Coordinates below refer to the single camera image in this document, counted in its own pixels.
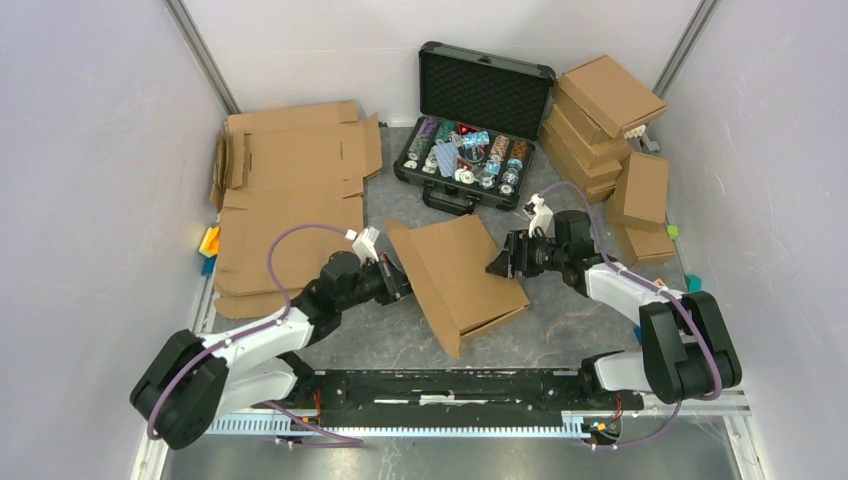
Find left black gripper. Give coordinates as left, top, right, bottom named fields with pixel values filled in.
left=337, top=252, right=425, bottom=311

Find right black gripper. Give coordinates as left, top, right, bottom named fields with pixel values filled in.
left=485, top=228, right=567, bottom=279

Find brown cardboard box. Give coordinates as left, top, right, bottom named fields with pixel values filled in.
left=386, top=215, right=530, bottom=359

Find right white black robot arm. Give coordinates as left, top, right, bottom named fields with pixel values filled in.
left=486, top=210, right=743, bottom=408

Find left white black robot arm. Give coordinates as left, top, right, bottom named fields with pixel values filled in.
left=129, top=252, right=412, bottom=450

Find low folded cardboard box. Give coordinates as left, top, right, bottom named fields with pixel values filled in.
left=611, top=224, right=676, bottom=267

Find leaning folded cardboard box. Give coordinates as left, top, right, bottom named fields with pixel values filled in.
left=606, top=152, right=670, bottom=231

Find stacked folded cardboard boxes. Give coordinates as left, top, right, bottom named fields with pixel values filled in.
left=539, top=86, right=633, bottom=204

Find black poker chip case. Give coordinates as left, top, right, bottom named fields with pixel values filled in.
left=393, top=41, right=556, bottom=216

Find flat cardboard sheet stack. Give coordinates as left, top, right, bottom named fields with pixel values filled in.
left=210, top=100, right=383, bottom=320

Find white plastic connector piece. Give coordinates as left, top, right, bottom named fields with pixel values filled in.
left=623, top=124, right=660, bottom=156

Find teal toy cube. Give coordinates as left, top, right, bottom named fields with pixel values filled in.
left=684, top=274, right=702, bottom=293

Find yellow orange toy block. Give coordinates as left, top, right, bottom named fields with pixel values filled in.
left=198, top=226, right=220, bottom=258

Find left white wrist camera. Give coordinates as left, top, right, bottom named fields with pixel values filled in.
left=345, top=226, right=380, bottom=265

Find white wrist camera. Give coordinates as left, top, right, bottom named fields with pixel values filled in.
left=523, top=194, right=554, bottom=238
left=345, top=226, right=380, bottom=265

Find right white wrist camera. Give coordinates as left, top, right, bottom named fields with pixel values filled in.
left=523, top=194, right=554, bottom=238

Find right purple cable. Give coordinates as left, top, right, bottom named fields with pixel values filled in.
left=537, top=180, right=725, bottom=452

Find purple cable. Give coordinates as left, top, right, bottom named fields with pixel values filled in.
left=537, top=180, right=725, bottom=452
left=145, top=223, right=366, bottom=449

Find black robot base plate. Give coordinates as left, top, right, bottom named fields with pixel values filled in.
left=280, top=368, right=644, bottom=428

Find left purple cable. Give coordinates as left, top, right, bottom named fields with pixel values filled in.
left=145, top=223, right=366, bottom=449

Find white slotted cable duct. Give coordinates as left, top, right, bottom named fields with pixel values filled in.
left=205, top=412, right=590, bottom=440

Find aluminium frame rail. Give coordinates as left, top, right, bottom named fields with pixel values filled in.
left=640, top=389, right=751, bottom=417

